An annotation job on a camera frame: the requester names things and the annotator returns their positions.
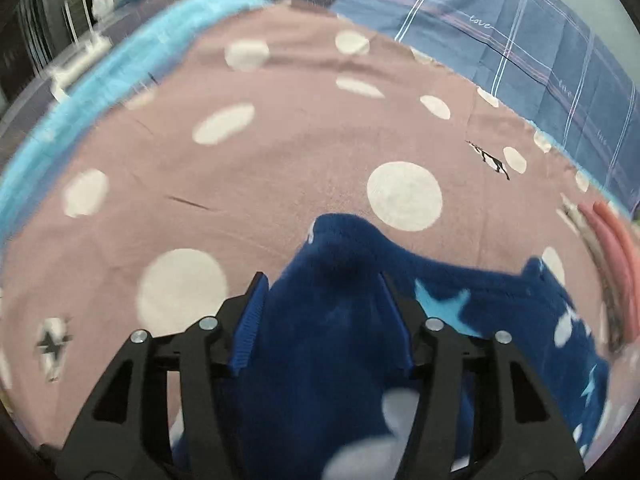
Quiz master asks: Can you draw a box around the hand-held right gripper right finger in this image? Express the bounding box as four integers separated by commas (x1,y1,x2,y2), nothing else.
377,272,587,480

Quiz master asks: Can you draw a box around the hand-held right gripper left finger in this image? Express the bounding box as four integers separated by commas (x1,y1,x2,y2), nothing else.
54,271,271,480

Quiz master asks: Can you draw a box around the navy fleece pajama top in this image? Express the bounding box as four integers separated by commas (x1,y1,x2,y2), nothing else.
170,212,615,480

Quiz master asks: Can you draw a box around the pink polka-dot bedsheet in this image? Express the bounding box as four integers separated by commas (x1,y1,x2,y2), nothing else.
0,0,640,466

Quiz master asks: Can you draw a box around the folded pink cloth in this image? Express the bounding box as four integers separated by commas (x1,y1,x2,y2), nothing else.
560,195,640,356

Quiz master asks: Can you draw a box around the light blue towel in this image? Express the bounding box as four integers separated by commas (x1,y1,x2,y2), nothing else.
0,0,276,251

